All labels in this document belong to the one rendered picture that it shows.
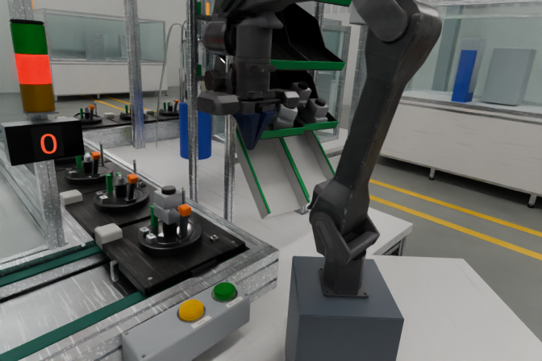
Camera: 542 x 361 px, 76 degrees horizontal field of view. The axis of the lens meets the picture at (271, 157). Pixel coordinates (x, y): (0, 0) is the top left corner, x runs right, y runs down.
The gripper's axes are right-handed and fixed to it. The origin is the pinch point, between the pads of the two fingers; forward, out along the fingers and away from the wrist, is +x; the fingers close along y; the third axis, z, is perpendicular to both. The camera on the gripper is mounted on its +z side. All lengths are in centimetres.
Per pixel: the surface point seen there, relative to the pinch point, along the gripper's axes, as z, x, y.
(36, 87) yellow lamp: 29.1, -5.0, 24.6
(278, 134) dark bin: 11.8, 5.6, -19.9
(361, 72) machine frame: 73, -3, -158
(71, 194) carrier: 54, 26, 15
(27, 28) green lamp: 29.1, -14.7, 24.8
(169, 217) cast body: 16.8, 21.3, 6.7
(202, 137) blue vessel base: 92, 28, -53
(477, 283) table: -30, 39, -51
